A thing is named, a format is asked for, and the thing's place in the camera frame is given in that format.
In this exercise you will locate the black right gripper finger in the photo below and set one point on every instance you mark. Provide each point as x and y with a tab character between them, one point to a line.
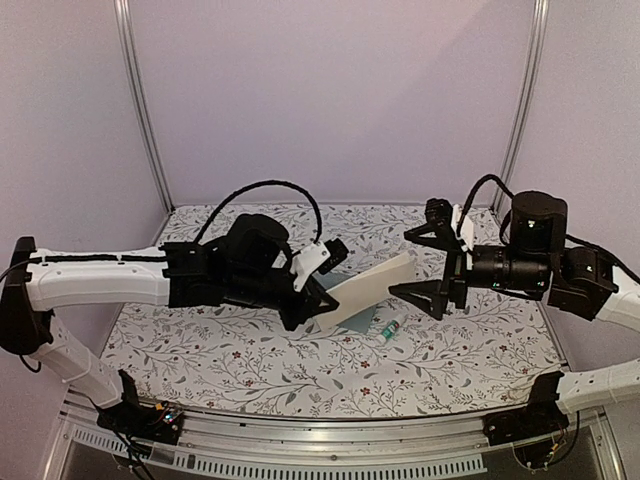
438	235
428	296

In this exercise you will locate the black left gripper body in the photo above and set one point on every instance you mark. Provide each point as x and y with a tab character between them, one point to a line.
291	317

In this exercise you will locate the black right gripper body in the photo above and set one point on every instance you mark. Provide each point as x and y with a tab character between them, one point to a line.
456	274

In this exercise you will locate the teal envelope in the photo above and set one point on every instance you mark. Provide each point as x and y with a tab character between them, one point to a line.
359	322

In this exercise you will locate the beige letter paper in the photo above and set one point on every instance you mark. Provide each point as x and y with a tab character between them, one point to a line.
367	289

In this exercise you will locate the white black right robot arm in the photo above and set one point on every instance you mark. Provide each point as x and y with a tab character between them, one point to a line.
540	261

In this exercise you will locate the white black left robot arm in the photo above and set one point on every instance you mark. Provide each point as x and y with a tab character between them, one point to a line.
252	266

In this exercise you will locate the green white glue stick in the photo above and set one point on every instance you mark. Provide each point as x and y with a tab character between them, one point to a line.
388	332

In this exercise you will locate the floral patterned table mat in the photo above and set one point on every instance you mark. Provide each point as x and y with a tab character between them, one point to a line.
226	358

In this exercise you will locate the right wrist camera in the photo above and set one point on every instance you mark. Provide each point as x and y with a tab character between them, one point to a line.
464	229

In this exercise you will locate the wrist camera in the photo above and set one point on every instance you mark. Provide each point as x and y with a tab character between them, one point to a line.
464	229
319	257

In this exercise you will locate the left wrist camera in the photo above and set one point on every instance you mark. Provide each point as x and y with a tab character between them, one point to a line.
319	257

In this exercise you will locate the aluminium front rail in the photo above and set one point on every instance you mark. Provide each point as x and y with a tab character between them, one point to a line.
225	445

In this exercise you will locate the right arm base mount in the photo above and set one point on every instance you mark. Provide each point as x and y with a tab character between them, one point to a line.
540	415

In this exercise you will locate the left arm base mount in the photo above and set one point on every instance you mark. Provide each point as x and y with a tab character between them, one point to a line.
162	422

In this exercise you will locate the right aluminium frame post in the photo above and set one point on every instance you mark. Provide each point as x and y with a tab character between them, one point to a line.
525	100

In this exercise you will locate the aluminium frame post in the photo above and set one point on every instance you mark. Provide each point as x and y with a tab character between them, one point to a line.
134	76
525	100

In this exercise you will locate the left aluminium frame post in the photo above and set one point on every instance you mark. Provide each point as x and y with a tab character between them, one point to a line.
134	76

